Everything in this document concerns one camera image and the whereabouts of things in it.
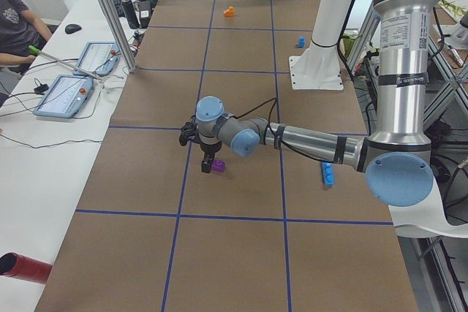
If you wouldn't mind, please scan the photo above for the black water bottle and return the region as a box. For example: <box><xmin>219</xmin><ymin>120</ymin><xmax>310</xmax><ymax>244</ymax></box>
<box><xmin>121</xmin><ymin>0</ymin><xmax>140</xmax><ymax>29</ymax></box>

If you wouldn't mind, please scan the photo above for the small blue block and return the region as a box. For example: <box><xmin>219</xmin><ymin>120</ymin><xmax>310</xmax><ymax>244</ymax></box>
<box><xmin>296</xmin><ymin>37</ymin><xmax>306</xmax><ymax>48</ymax></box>

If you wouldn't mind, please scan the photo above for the orange trapezoid block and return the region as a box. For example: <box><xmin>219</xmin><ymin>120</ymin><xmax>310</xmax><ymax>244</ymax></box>
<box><xmin>223</xmin><ymin>6</ymin><xmax>235</xmax><ymax>18</ymax></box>

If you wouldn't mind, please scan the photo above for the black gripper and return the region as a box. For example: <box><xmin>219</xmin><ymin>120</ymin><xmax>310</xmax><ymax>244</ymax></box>
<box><xmin>200</xmin><ymin>142</ymin><xmax>222</xmax><ymax>173</ymax></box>

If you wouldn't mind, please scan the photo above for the blue teach pendant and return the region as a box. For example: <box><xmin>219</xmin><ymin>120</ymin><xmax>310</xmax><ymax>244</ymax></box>
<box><xmin>33</xmin><ymin>75</ymin><xmax>94</xmax><ymax>118</ymax></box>
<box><xmin>76</xmin><ymin>42</ymin><xmax>120</xmax><ymax>77</ymax></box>

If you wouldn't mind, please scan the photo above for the far blue teach pendant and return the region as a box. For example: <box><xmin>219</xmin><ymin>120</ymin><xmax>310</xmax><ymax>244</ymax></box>
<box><xmin>76</xmin><ymin>42</ymin><xmax>120</xmax><ymax>77</ymax></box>

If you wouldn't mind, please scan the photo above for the purple trapezoid block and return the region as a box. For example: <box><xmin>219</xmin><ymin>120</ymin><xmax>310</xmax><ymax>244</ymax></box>
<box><xmin>211</xmin><ymin>159</ymin><xmax>226</xmax><ymax>173</ymax></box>

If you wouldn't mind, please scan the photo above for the aluminium frame post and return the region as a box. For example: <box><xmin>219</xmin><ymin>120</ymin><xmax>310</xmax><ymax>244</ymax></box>
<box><xmin>98</xmin><ymin>0</ymin><xmax>137</xmax><ymax>73</ymax></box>

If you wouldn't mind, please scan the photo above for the long blue block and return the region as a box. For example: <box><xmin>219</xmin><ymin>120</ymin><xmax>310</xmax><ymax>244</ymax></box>
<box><xmin>321</xmin><ymin>162</ymin><xmax>335</xmax><ymax>187</ymax></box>

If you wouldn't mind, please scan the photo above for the metal rod green handle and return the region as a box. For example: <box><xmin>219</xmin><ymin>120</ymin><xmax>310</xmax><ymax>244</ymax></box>
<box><xmin>28</xmin><ymin>45</ymin><xmax>102</xmax><ymax>81</ymax></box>

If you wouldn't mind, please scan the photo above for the black computer mouse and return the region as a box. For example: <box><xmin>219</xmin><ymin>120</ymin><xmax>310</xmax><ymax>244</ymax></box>
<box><xmin>64</xmin><ymin>23</ymin><xmax>82</xmax><ymax>34</ymax></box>

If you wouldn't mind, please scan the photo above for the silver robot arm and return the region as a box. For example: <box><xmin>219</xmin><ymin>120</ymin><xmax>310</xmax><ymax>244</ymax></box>
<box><xmin>179</xmin><ymin>0</ymin><xmax>439</xmax><ymax>207</ymax></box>

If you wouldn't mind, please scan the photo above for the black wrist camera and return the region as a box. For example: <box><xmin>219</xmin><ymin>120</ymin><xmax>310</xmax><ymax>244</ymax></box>
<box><xmin>178</xmin><ymin>121</ymin><xmax>200</xmax><ymax>146</ymax></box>

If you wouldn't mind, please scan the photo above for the seated person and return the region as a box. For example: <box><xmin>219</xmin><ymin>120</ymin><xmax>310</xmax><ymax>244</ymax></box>
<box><xmin>1</xmin><ymin>0</ymin><xmax>52</xmax><ymax>74</ymax></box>

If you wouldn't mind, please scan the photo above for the white chair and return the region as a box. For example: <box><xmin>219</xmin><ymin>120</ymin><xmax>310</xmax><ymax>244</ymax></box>
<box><xmin>388</xmin><ymin>178</ymin><xmax>467</xmax><ymax>238</ymax></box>

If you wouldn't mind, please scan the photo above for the red cylinder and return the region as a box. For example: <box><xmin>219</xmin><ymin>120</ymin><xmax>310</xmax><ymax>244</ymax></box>
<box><xmin>1</xmin><ymin>252</ymin><xmax>53</xmax><ymax>284</ymax></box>

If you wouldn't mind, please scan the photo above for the near blue teach pendant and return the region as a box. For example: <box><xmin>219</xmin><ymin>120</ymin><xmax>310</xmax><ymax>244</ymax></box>
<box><xmin>33</xmin><ymin>75</ymin><xmax>94</xmax><ymax>118</ymax></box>

